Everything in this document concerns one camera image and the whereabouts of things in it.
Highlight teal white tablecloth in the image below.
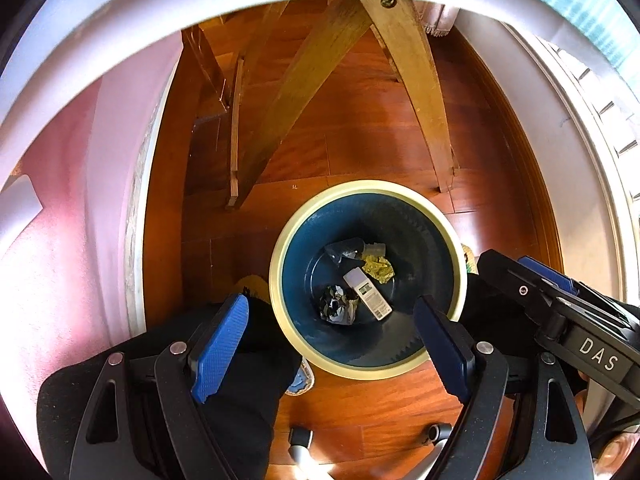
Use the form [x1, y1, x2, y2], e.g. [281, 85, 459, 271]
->
[1, 0, 639, 174]

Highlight pink bed sheet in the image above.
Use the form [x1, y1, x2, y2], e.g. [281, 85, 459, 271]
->
[0, 34, 184, 336]

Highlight person right hand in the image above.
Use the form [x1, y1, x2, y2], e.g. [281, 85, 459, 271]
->
[589, 422, 639, 479]

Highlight white chair leg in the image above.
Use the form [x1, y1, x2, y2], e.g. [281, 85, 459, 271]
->
[288, 426, 316, 479]

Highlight blue bin with cream rim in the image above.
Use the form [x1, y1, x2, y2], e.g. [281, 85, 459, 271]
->
[268, 180, 466, 380]

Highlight yellow woven slipper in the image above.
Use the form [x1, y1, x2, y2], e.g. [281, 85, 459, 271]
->
[462, 245, 478, 274]

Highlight white carton in bin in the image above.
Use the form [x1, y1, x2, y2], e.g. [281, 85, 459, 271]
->
[343, 268, 393, 321]

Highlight clear plastic bottle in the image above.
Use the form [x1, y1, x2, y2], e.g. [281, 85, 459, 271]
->
[324, 238, 366, 266]

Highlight yellow paper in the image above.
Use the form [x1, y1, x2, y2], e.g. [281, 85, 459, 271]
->
[362, 255, 395, 285]

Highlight black crumpled wrapper in bin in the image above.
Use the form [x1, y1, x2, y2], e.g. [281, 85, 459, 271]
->
[317, 285, 360, 326]

